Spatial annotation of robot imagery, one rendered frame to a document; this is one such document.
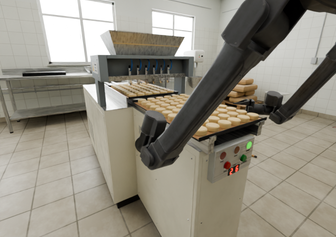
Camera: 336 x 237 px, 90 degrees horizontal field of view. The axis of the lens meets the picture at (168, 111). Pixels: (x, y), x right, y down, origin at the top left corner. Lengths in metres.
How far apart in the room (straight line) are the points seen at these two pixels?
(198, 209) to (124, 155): 0.70
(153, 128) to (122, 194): 1.08
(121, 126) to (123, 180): 0.44
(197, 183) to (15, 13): 4.05
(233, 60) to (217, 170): 0.47
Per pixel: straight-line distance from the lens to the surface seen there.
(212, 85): 0.33
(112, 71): 1.20
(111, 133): 1.21
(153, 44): 1.27
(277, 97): 0.95
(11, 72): 4.17
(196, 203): 0.78
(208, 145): 0.60
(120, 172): 1.38
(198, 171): 0.68
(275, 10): 0.30
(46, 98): 4.25
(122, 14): 4.50
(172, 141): 0.41
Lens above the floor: 1.15
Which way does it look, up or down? 17 degrees down
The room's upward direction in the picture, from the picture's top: straight up
